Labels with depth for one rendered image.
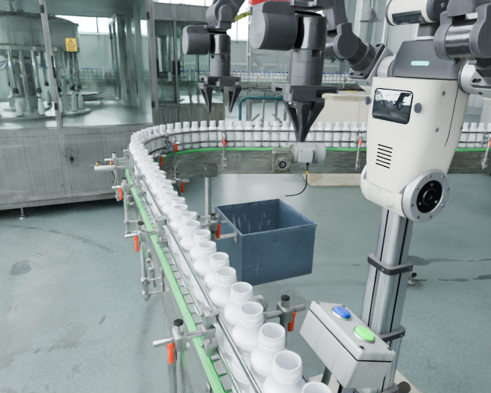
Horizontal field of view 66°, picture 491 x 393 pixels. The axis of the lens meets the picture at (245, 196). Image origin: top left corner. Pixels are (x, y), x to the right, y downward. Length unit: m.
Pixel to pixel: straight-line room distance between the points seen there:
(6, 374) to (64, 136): 2.34
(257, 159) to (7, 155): 2.51
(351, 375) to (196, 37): 0.83
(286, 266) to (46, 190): 3.14
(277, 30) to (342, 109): 4.40
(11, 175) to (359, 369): 3.88
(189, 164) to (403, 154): 1.62
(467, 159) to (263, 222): 1.77
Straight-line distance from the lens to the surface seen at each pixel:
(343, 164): 2.69
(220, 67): 1.08
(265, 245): 1.42
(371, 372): 0.69
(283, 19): 0.65
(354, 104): 5.06
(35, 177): 4.22
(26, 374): 2.43
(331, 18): 1.26
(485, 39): 0.91
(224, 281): 0.71
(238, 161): 2.54
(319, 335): 0.71
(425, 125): 1.08
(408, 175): 1.12
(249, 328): 0.62
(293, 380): 0.54
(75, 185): 4.23
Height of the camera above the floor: 1.53
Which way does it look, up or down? 19 degrees down
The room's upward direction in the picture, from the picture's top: 1 degrees clockwise
